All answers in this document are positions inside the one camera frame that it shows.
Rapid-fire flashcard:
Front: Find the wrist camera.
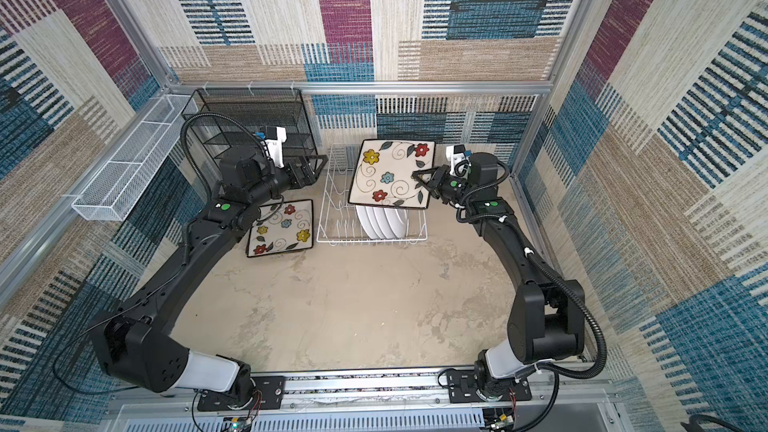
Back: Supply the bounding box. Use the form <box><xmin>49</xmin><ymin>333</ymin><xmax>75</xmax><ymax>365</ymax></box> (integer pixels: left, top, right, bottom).
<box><xmin>254</xmin><ymin>126</ymin><xmax>287</xmax><ymax>168</ymax></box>
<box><xmin>445</xmin><ymin>144</ymin><xmax>471</xmax><ymax>177</ymax></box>

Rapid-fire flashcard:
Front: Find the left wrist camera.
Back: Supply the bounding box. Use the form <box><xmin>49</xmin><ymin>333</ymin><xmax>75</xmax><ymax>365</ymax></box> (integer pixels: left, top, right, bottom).
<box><xmin>254</xmin><ymin>126</ymin><xmax>287</xmax><ymax>168</ymax></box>

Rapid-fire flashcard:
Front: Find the white mesh wall basket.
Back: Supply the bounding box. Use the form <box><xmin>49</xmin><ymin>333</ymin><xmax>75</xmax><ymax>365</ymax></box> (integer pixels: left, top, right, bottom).
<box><xmin>72</xmin><ymin>94</ymin><xmax>190</xmax><ymax>222</ymax></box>

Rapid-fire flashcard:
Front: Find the white wire dish rack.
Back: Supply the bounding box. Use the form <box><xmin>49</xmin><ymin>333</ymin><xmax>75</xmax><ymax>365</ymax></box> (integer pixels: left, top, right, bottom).
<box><xmin>317</xmin><ymin>144</ymin><xmax>428</xmax><ymax>246</ymax></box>

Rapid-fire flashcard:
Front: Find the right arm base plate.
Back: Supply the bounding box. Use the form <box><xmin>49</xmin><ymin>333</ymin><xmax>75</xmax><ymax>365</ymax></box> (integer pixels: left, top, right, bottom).
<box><xmin>437</xmin><ymin>368</ymin><xmax>532</xmax><ymax>403</ymax></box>

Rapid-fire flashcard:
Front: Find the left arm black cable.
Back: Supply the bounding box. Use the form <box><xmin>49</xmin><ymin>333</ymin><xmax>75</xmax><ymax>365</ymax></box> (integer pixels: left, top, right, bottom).
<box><xmin>179</xmin><ymin>111</ymin><xmax>277</xmax><ymax>205</ymax></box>

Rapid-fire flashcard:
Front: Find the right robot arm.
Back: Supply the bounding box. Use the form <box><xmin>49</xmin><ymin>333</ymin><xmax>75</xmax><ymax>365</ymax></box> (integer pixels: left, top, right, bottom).
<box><xmin>411</xmin><ymin>153</ymin><xmax>586</xmax><ymax>400</ymax></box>

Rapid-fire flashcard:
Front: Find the white round plate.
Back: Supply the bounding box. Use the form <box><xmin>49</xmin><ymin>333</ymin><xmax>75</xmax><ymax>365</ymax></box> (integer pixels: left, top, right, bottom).
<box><xmin>374</xmin><ymin>208</ymin><xmax>396</xmax><ymax>239</ymax></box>
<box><xmin>385</xmin><ymin>208</ymin><xmax>408</xmax><ymax>238</ymax></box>
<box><xmin>355</xmin><ymin>205</ymin><xmax>378</xmax><ymax>240</ymax></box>
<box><xmin>365</xmin><ymin>207</ymin><xmax>386</xmax><ymax>240</ymax></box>

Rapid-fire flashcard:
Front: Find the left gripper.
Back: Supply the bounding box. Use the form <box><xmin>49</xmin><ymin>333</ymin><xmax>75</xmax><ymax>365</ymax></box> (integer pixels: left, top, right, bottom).
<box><xmin>247</xmin><ymin>155</ymin><xmax>327</xmax><ymax>211</ymax></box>

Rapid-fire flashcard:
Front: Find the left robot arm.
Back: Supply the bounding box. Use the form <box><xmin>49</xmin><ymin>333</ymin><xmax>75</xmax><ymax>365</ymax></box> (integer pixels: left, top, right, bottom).
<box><xmin>88</xmin><ymin>146</ymin><xmax>328</xmax><ymax>404</ymax></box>

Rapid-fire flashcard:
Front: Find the black mesh shelf rack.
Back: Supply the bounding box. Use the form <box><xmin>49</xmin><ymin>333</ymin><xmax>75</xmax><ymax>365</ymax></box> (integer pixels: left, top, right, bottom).
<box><xmin>182</xmin><ymin>88</ymin><xmax>318</xmax><ymax>185</ymax></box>

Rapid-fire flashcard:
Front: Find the aluminium mounting rail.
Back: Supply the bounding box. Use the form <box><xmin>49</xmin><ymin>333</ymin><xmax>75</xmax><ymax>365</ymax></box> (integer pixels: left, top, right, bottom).
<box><xmin>98</xmin><ymin>366</ymin><xmax>632</xmax><ymax>431</ymax></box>

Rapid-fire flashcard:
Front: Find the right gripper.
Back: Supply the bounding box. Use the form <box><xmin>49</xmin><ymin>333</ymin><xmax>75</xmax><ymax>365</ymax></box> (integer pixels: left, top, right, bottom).
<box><xmin>412</xmin><ymin>163</ymin><xmax>475</xmax><ymax>203</ymax></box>

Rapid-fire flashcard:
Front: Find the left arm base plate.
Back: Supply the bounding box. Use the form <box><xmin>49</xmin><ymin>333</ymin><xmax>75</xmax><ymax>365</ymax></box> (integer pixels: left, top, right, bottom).
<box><xmin>195</xmin><ymin>376</ymin><xmax>286</xmax><ymax>412</ymax></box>

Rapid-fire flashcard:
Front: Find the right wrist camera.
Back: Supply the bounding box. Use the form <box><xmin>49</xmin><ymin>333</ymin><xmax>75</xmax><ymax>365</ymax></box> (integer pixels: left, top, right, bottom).
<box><xmin>445</xmin><ymin>144</ymin><xmax>471</xmax><ymax>177</ymax></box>

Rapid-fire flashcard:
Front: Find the floral square plate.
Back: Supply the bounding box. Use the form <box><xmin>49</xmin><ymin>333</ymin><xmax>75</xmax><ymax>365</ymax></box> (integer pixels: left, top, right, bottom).
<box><xmin>246</xmin><ymin>199</ymin><xmax>315</xmax><ymax>258</ymax></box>

